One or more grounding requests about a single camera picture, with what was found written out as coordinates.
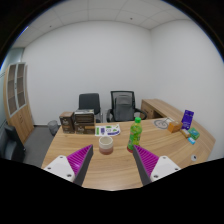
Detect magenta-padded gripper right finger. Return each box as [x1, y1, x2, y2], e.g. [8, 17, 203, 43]
[132, 144, 182, 186]

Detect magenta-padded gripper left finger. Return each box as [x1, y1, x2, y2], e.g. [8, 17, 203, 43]
[43, 144, 94, 186]

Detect green drink bottle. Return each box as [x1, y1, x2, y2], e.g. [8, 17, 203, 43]
[126, 116, 143, 154]

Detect dark mesh waste bin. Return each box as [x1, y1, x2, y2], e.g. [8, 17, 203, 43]
[47, 119, 60, 137]

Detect small yellow box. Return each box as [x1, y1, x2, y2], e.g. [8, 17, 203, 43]
[179, 128, 191, 139]

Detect small orange box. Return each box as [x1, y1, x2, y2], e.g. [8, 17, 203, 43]
[167, 120, 184, 134]

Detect round clear coiled disc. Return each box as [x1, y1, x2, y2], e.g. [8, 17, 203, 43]
[153, 118, 172, 130]

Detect tall brown cardboard box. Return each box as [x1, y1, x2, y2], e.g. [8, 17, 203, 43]
[58, 111, 76, 135]

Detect small green box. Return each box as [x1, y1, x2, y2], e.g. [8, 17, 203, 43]
[187, 127, 201, 141]

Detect white and brown cup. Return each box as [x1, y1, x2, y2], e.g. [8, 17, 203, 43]
[98, 135, 115, 156]

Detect black leather armchair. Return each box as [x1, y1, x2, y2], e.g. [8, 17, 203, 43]
[0, 123, 27, 164]

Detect purple upright box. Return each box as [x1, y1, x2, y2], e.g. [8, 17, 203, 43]
[180, 109, 195, 131]

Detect dark brown flat box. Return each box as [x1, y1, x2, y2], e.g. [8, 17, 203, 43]
[73, 108, 96, 124]

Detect wooden shelf cabinet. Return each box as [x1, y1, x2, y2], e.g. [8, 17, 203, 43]
[3, 62, 35, 145]

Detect white printed sticker sheet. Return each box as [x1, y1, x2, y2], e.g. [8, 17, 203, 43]
[94, 123, 122, 138]

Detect wooden side desk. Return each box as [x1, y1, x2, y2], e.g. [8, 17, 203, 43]
[140, 98, 174, 120]

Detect dark grey office chair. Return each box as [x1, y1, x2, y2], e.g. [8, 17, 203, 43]
[78, 92, 104, 124]

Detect black mesh office chair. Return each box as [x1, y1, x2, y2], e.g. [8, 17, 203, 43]
[106, 90, 148, 123]

